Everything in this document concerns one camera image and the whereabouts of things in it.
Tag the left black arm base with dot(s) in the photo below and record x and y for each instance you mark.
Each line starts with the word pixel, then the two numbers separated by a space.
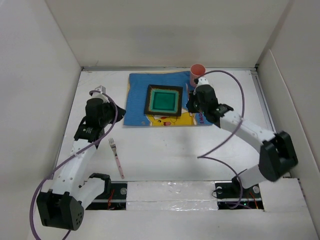
pixel 115 200

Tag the square green ceramic plate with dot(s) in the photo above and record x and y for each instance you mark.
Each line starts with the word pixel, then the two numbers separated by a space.
pixel 164 100

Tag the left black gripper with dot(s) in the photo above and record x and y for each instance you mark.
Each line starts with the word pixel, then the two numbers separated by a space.
pixel 110 105

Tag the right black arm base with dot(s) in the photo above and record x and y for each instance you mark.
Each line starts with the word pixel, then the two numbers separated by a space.
pixel 241 192

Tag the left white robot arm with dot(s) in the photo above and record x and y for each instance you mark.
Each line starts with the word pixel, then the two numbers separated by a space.
pixel 63 205

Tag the orange plastic cup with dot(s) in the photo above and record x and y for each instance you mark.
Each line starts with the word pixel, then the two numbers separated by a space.
pixel 196 71

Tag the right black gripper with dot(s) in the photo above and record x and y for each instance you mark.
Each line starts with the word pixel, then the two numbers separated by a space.
pixel 191 108

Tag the fork with pink handle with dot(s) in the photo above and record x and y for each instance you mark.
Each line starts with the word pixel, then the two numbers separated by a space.
pixel 116 157

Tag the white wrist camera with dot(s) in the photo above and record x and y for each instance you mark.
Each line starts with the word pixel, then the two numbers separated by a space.
pixel 100 90
pixel 202 81

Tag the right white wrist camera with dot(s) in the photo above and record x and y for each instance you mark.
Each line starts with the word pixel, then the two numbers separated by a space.
pixel 202 81

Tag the blue Pikachu placemat cloth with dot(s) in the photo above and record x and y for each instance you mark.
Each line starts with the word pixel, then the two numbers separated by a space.
pixel 136 100

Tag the knife with pink handle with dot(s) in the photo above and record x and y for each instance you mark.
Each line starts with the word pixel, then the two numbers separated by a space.
pixel 187 91

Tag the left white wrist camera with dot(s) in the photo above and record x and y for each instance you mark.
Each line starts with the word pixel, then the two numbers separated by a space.
pixel 100 90

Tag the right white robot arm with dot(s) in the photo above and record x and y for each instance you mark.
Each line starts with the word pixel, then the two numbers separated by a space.
pixel 277 155

